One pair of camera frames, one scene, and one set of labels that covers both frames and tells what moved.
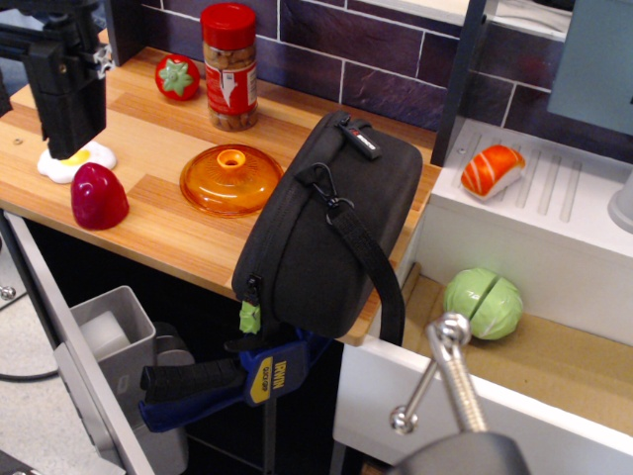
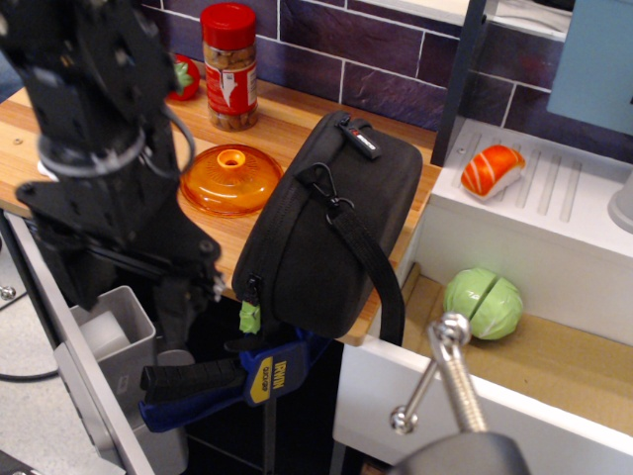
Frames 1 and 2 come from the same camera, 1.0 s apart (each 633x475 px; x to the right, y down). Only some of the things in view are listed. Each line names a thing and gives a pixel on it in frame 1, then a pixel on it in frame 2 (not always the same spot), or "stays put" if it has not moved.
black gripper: x=66 y=55 to x=123 y=199
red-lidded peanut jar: x=228 y=39 stays put
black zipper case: x=297 y=261 stays put
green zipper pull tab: x=249 y=318 stays put
